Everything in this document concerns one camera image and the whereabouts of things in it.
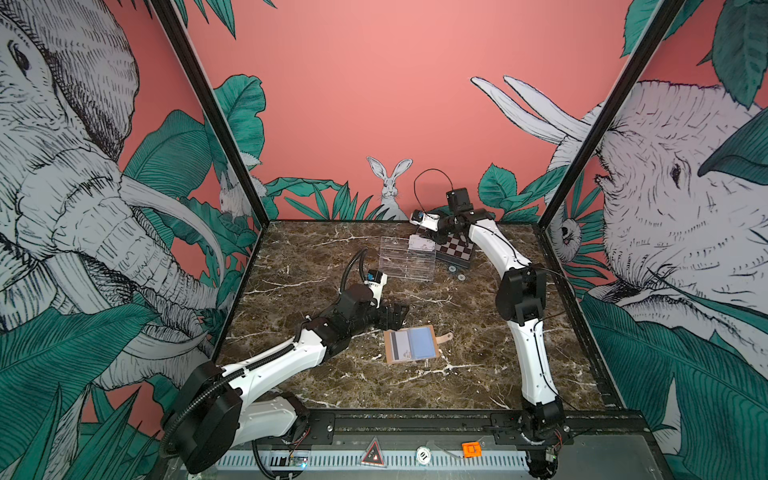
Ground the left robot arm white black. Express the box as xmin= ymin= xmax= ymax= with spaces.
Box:
xmin=159 ymin=283 xmax=409 ymax=473

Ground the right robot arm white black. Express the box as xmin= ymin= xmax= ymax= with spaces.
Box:
xmin=435 ymin=188 xmax=565 ymax=444

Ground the folded checkered chess board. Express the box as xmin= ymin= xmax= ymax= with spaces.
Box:
xmin=422 ymin=231 xmax=475 ymax=269

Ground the clear acrylic organizer box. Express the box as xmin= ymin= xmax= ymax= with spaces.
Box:
xmin=378 ymin=236 xmax=436 ymax=281

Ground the red warning triangle sticker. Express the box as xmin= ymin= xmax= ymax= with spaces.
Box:
xmin=360 ymin=437 xmax=386 ymax=468

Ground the white round button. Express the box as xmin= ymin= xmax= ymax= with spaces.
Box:
xmin=415 ymin=446 xmax=432 ymax=466

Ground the orange tag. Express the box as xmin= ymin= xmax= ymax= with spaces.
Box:
xmin=461 ymin=441 xmax=483 ymax=459

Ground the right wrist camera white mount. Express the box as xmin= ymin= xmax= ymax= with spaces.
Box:
xmin=409 ymin=210 xmax=441 ymax=232

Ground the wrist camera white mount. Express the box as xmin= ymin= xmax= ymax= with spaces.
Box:
xmin=409 ymin=210 xmax=441 ymax=232
xmin=365 ymin=269 xmax=388 ymax=308

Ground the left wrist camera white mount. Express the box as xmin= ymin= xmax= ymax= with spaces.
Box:
xmin=365 ymin=269 xmax=388 ymax=308

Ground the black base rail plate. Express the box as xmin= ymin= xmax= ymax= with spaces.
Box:
xmin=161 ymin=407 xmax=655 ymax=448

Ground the right black frame post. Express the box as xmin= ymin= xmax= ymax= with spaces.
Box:
xmin=537 ymin=0 xmax=685 ymax=229

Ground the black frame post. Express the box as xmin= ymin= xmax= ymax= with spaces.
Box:
xmin=537 ymin=0 xmax=685 ymax=229
xmin=150 ymin=0 xmax=270 ymax=230

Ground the left black frame post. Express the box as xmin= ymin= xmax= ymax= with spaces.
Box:
xmin=150 ymin=0 xmax=270 ymax=230

